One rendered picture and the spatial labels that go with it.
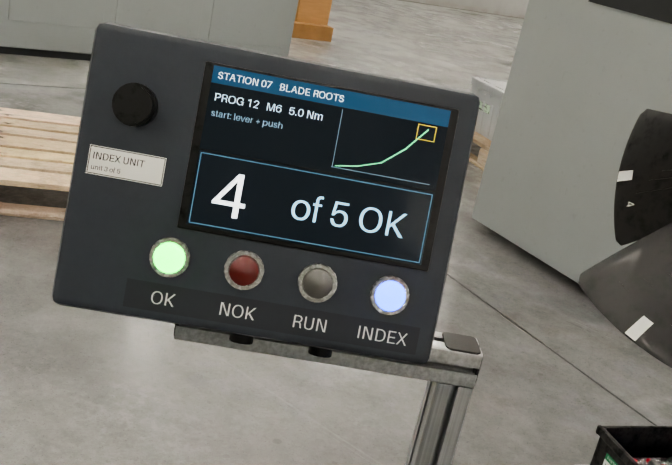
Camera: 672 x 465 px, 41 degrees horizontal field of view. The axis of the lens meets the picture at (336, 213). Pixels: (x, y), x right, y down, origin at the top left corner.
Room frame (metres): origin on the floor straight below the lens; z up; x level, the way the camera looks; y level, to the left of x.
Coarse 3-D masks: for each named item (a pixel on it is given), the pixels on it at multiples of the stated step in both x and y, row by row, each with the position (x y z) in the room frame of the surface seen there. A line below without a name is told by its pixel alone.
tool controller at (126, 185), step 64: (128, 64) 0.57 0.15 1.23; (192, 64) 0.58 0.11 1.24; (256, 64) 0.58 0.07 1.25; (320, 64) 0.59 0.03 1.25; (128, 128) 0.56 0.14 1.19; (192, 128) 0.57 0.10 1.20; (256, 128) 0.57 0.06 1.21; (320, 128) 0.58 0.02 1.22; (384, 128) 0.58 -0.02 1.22; (448, 128) 0.59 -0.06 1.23; (128, 192) 0.55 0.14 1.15; (320, 192) 0.57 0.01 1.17; (384, 192) 0.57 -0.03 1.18; (448, 192) 0.58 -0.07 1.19; (64, 256) 0.54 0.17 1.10; (128, 256) 0.54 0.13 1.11; (192, 256) 0.55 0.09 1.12; (320, 256) 0.56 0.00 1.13; (384, 256) 0.56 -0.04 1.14; (448, 256) 0.57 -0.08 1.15; (192, 320) 0.54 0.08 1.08; (256, 320) 0.54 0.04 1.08; (320, 320) 0.55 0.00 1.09; (384, 320) 0.55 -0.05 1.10
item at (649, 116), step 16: (656, 112) 1.42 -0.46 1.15; (640, 128) 1.43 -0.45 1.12; (656, 128) 1.39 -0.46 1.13; (640, 144) 1.41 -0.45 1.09; (656, 144) 1.37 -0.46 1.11; (624, 160) 1.42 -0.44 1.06; (640, 160) 1.39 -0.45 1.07; (656, 160) 1.36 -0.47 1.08; (640, 176) 1.37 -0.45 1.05; (656, 176) 1.34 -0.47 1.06; (624, 192) 1.38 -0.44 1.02; (640, 192) 1.36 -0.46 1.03; (656, 192) 1.33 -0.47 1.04; (640, 208) 1.34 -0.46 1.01; (656, 208) 1.32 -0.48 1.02; (624, 224) 1.35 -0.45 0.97; (640, 224) 1.33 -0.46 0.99; (656, 224) 1.31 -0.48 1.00; (624, 240) 1.34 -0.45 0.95
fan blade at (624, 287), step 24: (648, 240) 1.11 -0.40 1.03; (600, 264) 1.11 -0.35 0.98; (624, 264) 1.09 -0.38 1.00; (648, 264) 1.08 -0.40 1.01; (600, 288) 1.08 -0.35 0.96; (624, 288) 1.07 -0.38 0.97; (648, 288) 1.06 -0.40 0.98; (624, 312) 1.04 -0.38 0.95; (648, 312) 1.03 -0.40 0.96; (648, 336) 1.01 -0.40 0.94
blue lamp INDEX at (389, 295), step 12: (384, 276) 0.56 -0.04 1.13; (372, 288) 0.56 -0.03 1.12; (384, 288) 0.55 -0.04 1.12; (396, 288) 0.55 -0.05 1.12; (372, 300) 0.55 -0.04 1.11; (384, 300) 0.55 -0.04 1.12; (396, 300) 0.55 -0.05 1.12; (408, 300) 0.56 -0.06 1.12; (384, 312) 0.55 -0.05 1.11; (396, 312) 0.55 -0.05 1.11
